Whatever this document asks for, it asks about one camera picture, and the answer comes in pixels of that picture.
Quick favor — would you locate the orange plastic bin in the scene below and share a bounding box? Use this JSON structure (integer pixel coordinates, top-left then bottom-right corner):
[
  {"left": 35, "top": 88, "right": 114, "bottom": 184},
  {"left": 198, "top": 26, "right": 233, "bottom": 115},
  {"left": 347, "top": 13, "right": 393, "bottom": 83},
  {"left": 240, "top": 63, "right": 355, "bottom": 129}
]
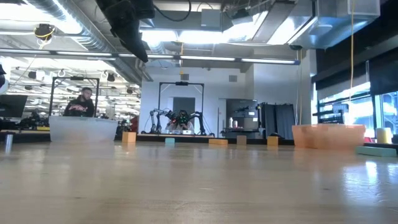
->
[{"left": 291, "top": 123, "right": 367, "bottom": 150}]

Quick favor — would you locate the black curtain partition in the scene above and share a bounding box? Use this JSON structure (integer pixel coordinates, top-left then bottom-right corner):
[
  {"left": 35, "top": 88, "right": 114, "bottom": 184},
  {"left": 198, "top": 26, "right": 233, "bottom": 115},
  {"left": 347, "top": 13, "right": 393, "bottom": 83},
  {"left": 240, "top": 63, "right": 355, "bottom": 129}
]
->
[{"left": 257, "top": 102, "right": 295, "bottom": 139}]

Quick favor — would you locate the yellow roll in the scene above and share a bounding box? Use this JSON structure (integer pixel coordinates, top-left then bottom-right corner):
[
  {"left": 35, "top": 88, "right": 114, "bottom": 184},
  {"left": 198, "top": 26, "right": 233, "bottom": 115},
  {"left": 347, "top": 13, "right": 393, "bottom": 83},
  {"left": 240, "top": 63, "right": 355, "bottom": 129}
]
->
[{"left": 376, "top": 127, "right": 393, "bottom": 144}]

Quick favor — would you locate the black gantry frame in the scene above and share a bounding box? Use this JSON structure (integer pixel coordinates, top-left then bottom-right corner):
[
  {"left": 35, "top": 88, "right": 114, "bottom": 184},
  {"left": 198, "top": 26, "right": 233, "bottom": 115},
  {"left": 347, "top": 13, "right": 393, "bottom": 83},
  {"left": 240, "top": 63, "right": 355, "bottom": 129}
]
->
[
  {"left": 158, "top": 81, "right": 205, "bottom": 134},
  {"left": 49, "top": 77, "right": 100, "bottom": 118}
]

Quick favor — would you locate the grey metal post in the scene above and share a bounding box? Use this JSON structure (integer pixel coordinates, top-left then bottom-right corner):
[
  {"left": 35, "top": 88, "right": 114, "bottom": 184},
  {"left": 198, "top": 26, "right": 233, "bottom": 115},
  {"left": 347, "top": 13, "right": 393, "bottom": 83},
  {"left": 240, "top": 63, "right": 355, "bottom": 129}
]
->
[{"left": 4, "top": 133, "right": 14, "bottom": 154}]

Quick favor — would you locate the black aluminium table frame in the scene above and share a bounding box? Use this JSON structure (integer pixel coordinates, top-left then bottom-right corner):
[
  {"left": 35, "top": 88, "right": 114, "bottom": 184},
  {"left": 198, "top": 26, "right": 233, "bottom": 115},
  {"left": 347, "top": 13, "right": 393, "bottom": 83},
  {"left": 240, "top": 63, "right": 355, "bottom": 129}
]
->
[{"left": 0, "top": 133, "right": 398, "bottom": 149}]

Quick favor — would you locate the clear plastic bin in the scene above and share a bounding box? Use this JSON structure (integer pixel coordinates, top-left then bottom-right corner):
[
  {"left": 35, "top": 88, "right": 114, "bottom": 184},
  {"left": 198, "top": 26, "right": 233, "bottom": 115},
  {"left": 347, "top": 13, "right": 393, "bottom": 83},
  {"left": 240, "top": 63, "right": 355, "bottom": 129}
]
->
[{"left": 49, "top": 116, "right": 119, "bottom": 144}]

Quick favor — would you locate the black monitor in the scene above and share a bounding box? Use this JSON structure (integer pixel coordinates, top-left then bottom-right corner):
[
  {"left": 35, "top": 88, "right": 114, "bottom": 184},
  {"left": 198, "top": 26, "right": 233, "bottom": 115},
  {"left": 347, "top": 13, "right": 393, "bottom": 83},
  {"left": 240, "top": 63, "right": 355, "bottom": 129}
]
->
[{"left": 0, "top": 94, "right": 28, "bottom": 118}]

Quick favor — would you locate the black wire rack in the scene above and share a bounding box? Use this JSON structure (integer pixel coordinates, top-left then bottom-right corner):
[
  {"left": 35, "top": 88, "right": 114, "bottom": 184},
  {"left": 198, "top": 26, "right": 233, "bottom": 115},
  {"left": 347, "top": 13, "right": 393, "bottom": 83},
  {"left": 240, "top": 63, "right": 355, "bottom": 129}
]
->
[{"left": 312, "top": 102, "right": 349, "bottom": 124}]

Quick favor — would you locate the yellow black cord reel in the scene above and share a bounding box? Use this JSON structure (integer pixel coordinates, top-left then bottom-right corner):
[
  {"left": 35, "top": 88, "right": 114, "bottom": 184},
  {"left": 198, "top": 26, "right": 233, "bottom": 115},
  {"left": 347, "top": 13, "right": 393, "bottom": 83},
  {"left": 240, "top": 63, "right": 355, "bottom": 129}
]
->
[{"left": 33, "top": 23, "right": 57, "bottom": 42}]

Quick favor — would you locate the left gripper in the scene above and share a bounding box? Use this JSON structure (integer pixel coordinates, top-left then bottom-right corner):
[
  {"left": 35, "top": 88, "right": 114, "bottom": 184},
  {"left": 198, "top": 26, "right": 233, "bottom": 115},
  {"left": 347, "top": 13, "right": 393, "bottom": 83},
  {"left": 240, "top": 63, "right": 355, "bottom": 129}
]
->
[{"left": 95, "top": 0, "right": 155, "bottom": 63}]

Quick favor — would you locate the background wooden worktable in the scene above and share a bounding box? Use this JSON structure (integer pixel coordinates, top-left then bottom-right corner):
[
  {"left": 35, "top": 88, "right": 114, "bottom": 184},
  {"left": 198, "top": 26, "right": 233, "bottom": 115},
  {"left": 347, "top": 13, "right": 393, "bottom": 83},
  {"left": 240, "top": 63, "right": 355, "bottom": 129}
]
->
[{"left": 136, "top": 133, "right": 216, "bottom": 139}]

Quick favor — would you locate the cluttered dark workbench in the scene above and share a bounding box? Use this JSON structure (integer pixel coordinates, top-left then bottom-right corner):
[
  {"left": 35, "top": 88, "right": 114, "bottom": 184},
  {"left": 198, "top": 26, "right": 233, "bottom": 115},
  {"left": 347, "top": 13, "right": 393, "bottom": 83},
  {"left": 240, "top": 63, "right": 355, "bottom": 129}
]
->
[{"left": 0, "top": 110, "right": 50, "bottom": 134}]

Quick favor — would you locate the long teal green block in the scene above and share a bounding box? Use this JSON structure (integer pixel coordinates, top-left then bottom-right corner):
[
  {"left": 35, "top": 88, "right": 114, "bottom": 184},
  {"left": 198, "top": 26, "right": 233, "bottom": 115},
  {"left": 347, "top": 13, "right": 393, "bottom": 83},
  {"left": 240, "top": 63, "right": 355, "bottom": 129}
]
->
[{"left": 355, "top": 146, "right": 398, "bottom": 158}]

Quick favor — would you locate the yellow hanging cable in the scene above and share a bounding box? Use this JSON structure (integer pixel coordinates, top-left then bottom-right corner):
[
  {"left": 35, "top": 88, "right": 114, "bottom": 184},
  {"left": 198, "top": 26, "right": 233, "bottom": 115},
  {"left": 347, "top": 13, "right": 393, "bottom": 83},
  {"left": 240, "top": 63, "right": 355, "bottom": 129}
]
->
[{"left": 349, "top": 0, "right": 356, "bottom": 103}]

